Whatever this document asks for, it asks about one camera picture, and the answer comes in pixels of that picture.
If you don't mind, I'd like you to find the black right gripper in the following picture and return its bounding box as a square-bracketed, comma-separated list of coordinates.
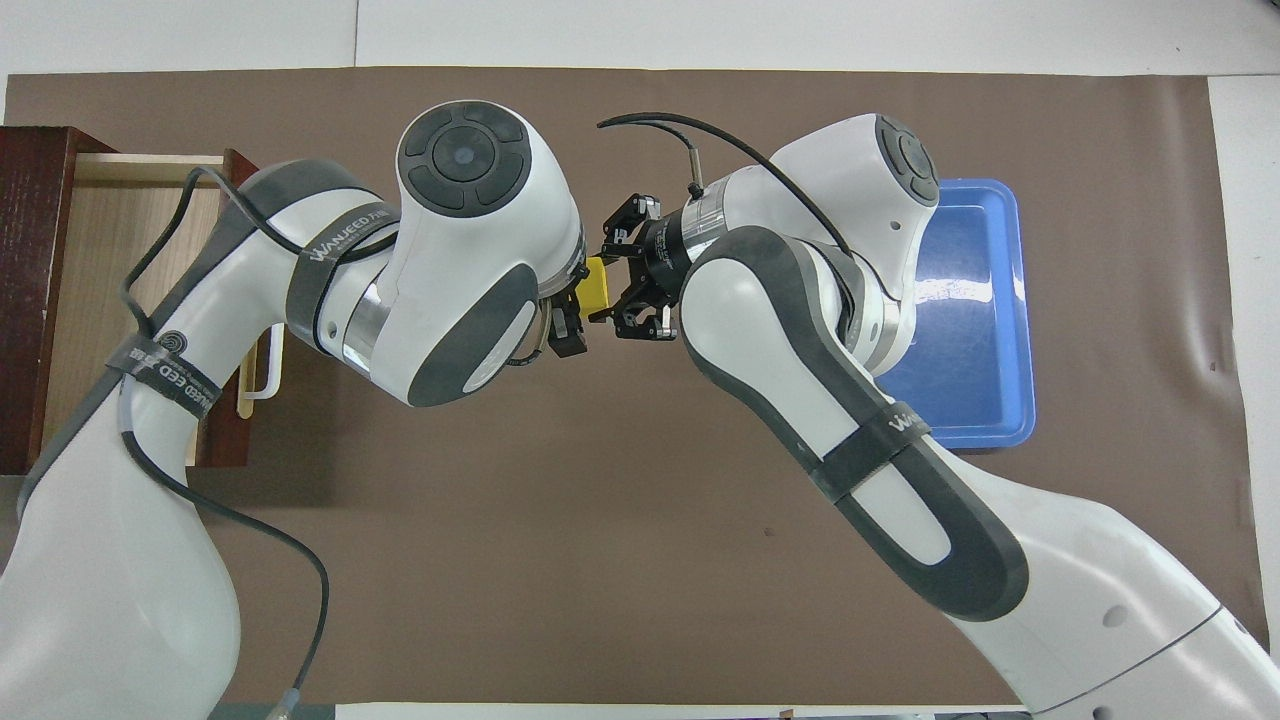
[587, 192, 693, 344]

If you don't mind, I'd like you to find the white drawer handle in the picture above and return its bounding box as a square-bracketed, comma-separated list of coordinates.
[239, 327, 289, 402]

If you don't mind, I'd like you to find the tan handle backplate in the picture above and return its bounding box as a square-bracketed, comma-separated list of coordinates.
[236, 340, 263, 418]

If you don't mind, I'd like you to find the brown paper table mat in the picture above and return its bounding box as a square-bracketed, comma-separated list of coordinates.
[0, 66, 1273, 707]

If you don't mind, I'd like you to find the blue plastic tray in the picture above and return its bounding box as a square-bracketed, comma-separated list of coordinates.
[878, 178, 1038, 452]

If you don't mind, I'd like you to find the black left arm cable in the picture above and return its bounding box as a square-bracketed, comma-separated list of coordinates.
[119, 166, 332, 720]

